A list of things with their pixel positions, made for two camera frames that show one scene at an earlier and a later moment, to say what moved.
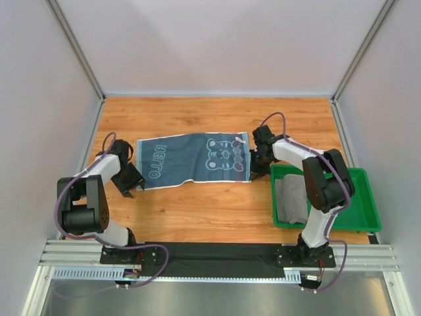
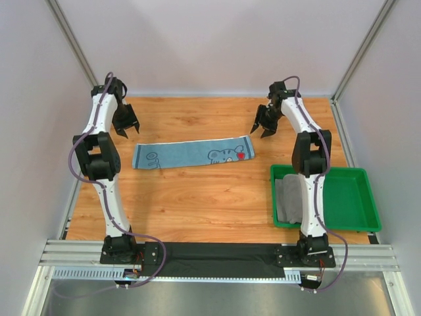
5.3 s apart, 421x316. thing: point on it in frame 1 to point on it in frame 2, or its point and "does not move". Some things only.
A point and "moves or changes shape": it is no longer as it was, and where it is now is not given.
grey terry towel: x=291 y=199 does not move
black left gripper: x=128 y=178 to x=125 y=119
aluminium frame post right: x=365 y=46 does not move
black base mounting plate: x=263 y=259 does not move
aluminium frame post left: x=67 y=31 does not move
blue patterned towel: x=212 y=157 moves or changes shape
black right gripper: x=258 y=164 to x=266 y=118
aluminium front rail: x=81 y=260 does not move
